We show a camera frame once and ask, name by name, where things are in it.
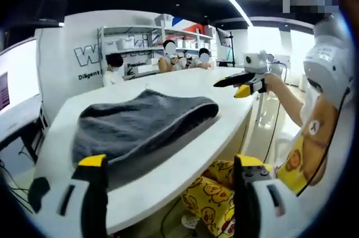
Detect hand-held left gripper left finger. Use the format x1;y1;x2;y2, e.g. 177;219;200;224
54;153;109;238

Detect yellow duck print trousers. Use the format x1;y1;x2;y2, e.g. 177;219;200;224
181;159;273;238

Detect open white laptop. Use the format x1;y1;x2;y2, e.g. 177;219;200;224
0;39;45;143

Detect black device cable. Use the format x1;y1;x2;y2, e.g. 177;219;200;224
296;83;351;196

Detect small white standing desk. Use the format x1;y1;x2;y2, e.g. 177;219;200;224
0;108;50;163

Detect monitor on black stand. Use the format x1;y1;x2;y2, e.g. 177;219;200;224
217;27;237;67

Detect black rounded object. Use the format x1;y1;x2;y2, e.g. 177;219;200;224
27;176;52;214

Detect white table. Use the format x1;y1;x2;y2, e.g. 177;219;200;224
35;66;264;235

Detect white chest device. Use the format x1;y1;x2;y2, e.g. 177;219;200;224
302;15;355;96

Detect white perforated shoe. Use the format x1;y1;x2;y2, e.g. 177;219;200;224
181;214;201;228

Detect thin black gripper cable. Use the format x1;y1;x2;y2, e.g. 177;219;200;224
266;61;288;163

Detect grey metal shelf rack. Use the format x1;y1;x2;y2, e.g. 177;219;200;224
96;15;219;80

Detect white shelving rack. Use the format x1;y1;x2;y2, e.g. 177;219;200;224
105;14;217;66

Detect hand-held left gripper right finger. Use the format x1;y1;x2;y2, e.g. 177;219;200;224
233;153;298;238

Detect grey towel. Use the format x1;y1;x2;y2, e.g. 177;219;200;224
71;89;220;167

